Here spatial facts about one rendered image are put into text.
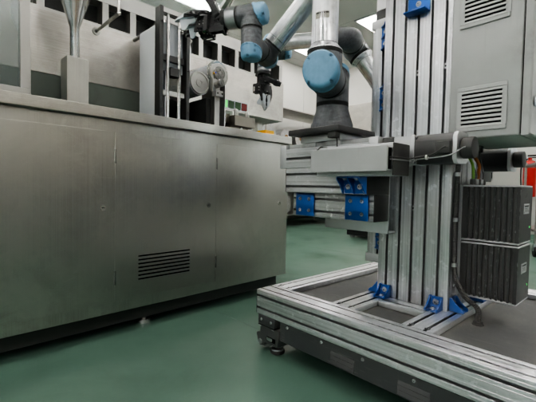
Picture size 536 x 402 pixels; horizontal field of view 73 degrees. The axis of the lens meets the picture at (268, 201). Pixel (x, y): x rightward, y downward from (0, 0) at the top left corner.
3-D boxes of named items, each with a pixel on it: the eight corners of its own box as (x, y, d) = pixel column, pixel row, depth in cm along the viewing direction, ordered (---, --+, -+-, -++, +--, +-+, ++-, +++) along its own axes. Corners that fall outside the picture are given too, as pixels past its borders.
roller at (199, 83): (191, 91, 195) (191, 68, 195) (167, 99, 213) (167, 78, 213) (209, 96, 204) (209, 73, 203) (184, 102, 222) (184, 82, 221)
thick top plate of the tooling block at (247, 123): (234, 124, 213) (234, 114, 213) (196, 131, 241) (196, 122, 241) (254, 128, 224) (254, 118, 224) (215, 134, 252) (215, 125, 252)
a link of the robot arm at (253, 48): (269, 65, 134) (269, 34, 134) (257, 54, 124) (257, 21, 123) (250, 67, 137) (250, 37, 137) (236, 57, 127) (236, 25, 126)
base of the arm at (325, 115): (360, 132, 132) (361, 104, 131) (335, 126, 122) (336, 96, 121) (328, 135, 143) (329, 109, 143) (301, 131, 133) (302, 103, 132)
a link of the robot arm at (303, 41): (359, 44, 166) (261, 52, 184) (362, 52, 176) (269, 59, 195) (360, 17, 166) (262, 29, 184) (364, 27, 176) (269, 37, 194)
